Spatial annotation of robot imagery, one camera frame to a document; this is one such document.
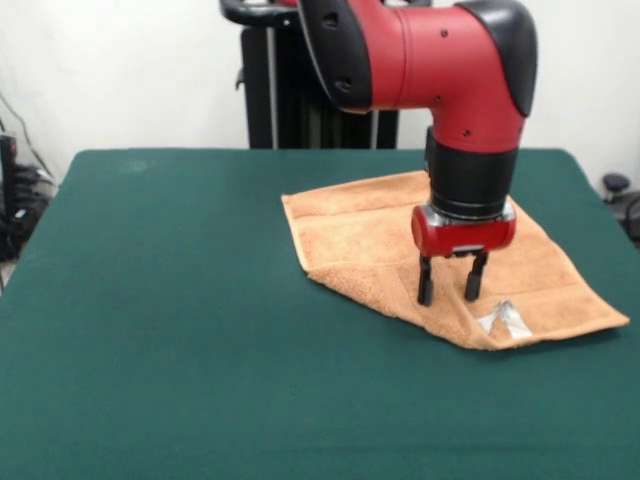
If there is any black cable bundle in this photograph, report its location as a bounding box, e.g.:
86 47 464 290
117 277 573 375
0 202 41 262

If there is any dark green table cloth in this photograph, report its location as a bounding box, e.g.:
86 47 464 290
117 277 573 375
0 147 640 480

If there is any black box with red light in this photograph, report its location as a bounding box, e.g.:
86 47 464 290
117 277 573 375
0 133 19 226

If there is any orange terry towel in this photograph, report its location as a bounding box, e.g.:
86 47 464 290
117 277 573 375
280 169 631 352

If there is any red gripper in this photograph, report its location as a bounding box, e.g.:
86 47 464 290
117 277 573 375
410 200 519 307

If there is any black robot pedestal with handle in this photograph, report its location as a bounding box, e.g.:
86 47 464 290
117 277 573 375
218 0 416 150

